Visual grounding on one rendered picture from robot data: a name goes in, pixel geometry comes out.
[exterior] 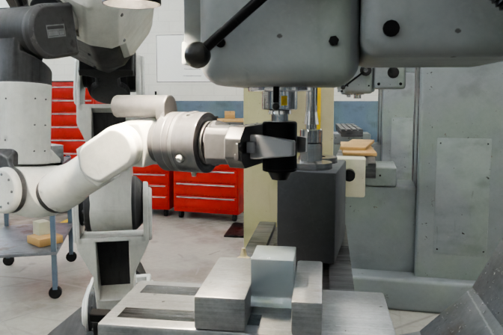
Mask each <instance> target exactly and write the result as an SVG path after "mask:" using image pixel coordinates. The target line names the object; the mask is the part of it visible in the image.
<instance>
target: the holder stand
mask: <svg viewBox="0 0 503 335"><path fill-rule="evenodd" d="M299 160H300V156H299V158H298V159H297V171H295V172H291V174H290V175H289V177H288V179H287V180H278V181H277V246H288V247H296V261H300V260H302V261H320V262H322V263H328V264H335V260H336V258H337V256H338V252H339V250H340V248H341V244H342V241H343V240H344V236H345V200H346V161H345V160H338V157H337V156H332V155H322V162H320V163H304V162H300V161H299Z"/></svg>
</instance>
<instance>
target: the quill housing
mask: <svg viewBox="0 0 503 335"><path fill-rule="evenodd" d="M249 1H250V0H201V42H202V43H203V42H204V41H205V40H206V39H208V38H209V37H210V36H211V35H212V34H213V33H214V32H216V31H217V30H218V29H219V28H220V27H221V26H222V25H224V24H225V23H226V22H227V21H228V20H229V19H230V18H231V17H232V16H233V15H234V14H235V13H236V12H238V11H239V10H240V9H241V8H242V7H243V6H244V5H246V4H247V3H248V2H249ZM359 36H360V0H267V1H265V2H264V3H263V4H262V5H261V6H260V7H259V8H258V9H257V10H256V11H255V12H254V13H252V14H251V15H250V16H249V17H248V18H247V19H245V20H244V21H243V22H242V23H241V24H240V25H239V26H237V27H236V28H235V29H234V30H233V31H232V32H231V33H230V34H229V35H228V36H227V37H226V38H225V39H223V40H222V41H221V42H220V43H219V44H218V45H216V46H215V47H214V48H213V49H212V50H211V51H210V53H211V58H210V61H209V63H208V64H207V65H206V66H205V67H202V71H203V73H204V75H205V76H206V77H207V78H208V79H209V80H210V81H211V82H212V83H213V84H216V85H220V86H225V87H241V88H248V87H340V86H342V85H344V84H346V83H347V82H348V81H349V80H350V79H351V78H352V77H354V75H355V74H356V72H357V70H358V67H359Z"/></svg>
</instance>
